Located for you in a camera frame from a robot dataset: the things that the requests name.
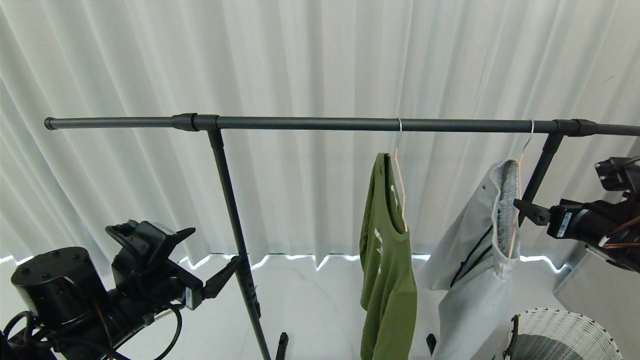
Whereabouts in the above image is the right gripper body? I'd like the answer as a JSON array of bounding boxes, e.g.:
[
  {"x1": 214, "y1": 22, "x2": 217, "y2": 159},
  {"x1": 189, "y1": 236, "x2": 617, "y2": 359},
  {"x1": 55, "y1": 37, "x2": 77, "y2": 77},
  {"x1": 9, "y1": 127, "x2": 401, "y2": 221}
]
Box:
[{"x1": 547, "y1": 200, "x2": 640, "y2": 273}]

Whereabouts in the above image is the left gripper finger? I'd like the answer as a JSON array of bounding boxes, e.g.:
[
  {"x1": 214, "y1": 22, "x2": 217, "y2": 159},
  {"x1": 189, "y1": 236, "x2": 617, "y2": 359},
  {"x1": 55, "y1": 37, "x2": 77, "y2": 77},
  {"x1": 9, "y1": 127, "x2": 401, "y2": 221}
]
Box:
[{"x1": 202, "y1": 256, "x2": 242, "y2": 300}]

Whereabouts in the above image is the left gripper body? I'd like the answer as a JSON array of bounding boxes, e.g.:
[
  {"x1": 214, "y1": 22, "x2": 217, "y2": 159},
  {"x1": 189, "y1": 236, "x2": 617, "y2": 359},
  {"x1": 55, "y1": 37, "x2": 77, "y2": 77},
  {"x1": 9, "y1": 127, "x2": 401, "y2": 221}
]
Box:
[{"x1": 95, "y1": 277, "x2": 205, "y2": 346}]

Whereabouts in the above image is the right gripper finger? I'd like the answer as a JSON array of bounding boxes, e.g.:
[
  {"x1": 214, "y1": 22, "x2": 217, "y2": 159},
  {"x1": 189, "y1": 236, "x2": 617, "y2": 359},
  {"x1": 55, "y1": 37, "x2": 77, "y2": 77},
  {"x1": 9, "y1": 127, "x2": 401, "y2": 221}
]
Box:
[{"x1": 513, "y1": 198, "x2": 551, "y2": 227}]

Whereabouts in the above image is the pink clothes hanger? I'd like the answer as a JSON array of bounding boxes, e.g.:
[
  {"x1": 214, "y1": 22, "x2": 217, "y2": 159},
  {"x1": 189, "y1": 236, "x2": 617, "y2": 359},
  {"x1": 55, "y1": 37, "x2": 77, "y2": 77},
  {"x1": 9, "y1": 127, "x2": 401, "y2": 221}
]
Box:
[
  {"x1": 507, "y1": 120, "x2": 536, "y2": 260},
  {"x1": 391, "y1": 118, "x2": 410, "y2": 233}
]

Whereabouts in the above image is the pale grey garment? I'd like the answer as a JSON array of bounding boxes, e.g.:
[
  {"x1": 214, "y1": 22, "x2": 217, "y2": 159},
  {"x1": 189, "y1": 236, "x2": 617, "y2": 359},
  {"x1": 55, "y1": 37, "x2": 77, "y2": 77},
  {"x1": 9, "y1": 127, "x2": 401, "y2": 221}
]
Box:
[{"x1": 417, "y1": 159, "x2": 523, "y2": 360}]

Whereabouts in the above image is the green printed shirt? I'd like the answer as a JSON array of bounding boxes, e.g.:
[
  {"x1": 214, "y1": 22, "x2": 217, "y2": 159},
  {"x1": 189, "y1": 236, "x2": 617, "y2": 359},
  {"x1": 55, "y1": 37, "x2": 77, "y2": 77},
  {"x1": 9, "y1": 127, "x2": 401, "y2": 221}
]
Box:
[{"x1": 359, "y1": 152, "x2": 418, "y2": 360}]

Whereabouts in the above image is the white laundry basket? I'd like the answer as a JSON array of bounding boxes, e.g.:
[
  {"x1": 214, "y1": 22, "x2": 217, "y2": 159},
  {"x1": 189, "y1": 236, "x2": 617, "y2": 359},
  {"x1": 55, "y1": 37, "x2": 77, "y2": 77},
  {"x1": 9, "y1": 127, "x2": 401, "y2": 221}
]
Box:
[{"x1": 502, "y1": 308, "x2": 623, "y2": 360}]

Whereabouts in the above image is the black clothes rack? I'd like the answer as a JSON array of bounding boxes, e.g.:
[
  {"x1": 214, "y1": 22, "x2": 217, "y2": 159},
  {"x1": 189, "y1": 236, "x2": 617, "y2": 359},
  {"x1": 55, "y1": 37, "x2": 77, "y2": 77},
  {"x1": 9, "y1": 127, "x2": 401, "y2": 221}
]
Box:
[{"x1": 44, "y1": 113, "x2": 640, "y2": 360}]

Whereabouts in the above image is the white curtain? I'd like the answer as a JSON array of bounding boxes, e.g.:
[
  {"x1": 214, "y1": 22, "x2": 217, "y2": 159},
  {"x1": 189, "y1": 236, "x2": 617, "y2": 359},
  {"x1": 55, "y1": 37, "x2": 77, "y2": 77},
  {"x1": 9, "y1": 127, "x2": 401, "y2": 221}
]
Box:
[{"x1": 0, "y1": 0, "x2": 640, "y2": 271}]

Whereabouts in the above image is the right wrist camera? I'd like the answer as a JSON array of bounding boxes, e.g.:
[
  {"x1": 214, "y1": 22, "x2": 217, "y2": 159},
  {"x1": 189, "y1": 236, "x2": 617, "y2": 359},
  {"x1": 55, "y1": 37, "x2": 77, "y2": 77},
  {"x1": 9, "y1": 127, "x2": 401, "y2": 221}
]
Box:
[{"x1": 595, "y1": 156, "x2": 640, "y2": 193}]

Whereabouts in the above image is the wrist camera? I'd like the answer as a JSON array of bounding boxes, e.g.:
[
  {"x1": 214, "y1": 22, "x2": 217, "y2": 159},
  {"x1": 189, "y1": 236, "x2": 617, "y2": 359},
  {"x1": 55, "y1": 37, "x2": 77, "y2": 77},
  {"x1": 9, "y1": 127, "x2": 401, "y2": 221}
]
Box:
[
  {"x1": 595, "y1": 156, "x2": 640, "y2": 193},
  {"x1": 105, "y1": 220, "x2": 197, "y2": 291}
]

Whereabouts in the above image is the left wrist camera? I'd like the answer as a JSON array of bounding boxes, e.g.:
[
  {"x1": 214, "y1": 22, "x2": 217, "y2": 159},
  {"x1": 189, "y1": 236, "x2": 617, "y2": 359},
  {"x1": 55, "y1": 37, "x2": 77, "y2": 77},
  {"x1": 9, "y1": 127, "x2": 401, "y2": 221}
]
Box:
[{"x1": 105, "y1": 220, "x2": 197, "y2": 291}]

